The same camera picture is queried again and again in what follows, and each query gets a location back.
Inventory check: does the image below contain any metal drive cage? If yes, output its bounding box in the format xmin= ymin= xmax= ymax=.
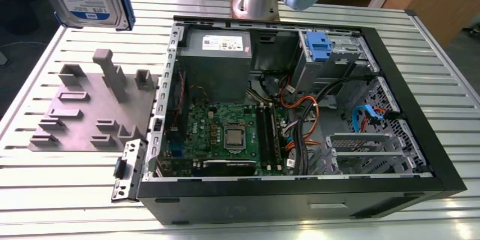
xmin=291 ymin=28 xmax=379 ymax=94

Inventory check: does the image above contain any black RAM slot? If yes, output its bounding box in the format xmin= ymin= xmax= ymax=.
xmin=269 ymin=104 xmax=285 ymax=171
xmin=257 ymin=103 xmax=273 ymax=171

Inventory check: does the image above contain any green motherboard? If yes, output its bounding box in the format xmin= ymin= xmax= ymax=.
xmin=159 ymin=102 xmax=297 ymax=178

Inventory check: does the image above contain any black graphics card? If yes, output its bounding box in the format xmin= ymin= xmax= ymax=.
xmin=191 ymin=159 xmax=260 ymax=178

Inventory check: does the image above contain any black cable bundle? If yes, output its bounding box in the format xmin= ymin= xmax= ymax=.
xmin=292 ymin=74 xmax=376 ymax=175

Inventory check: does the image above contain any silver CPU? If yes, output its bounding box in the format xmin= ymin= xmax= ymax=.
xmin=225 ymin=129 xmax=244 ymax=145

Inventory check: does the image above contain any metal card retention bracket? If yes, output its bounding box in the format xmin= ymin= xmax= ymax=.
xmin=111 ymin=138 xmax=148 ymax=203

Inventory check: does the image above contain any metal disk bay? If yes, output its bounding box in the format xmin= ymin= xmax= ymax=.
xmin=324 ymin=132 xmax=417 ymax=175

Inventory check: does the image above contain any grey power supply unit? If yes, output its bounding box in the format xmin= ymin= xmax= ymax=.
xmin=176 ymin=28 xmax=253 ymax=105

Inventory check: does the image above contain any blue data wire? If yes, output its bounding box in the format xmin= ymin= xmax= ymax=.
xmin=351 ymin=104 xmax=384 ymax=134

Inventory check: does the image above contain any black office chair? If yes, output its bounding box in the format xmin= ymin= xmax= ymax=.
xmin=0 ymin=0 xmax=43 ymax=37

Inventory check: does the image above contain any CPU socket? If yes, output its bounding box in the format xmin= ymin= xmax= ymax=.
xmin=221 ymin=121 xmax=249 ymax=155

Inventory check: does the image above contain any blue plastic drive latch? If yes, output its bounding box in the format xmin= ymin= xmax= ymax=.
xmin=305 ymin=30 xmax=333 ymax=62

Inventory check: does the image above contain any black chair caster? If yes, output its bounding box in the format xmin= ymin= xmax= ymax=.
xmin=461 ymin=19 xmax=480 ymax=38

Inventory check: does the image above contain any orange yellow wire bundle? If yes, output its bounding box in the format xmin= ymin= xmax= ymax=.
xmin=279 ymin=95 xmax=324 ymax=153

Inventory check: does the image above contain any black PC case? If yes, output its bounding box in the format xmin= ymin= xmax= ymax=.
xmin=136 ymin=15 xmax=468 ymax=226

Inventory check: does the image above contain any grey parts rack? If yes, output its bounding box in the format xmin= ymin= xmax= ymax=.
xmin=28 ymin=48 xmax=159 ymax=153

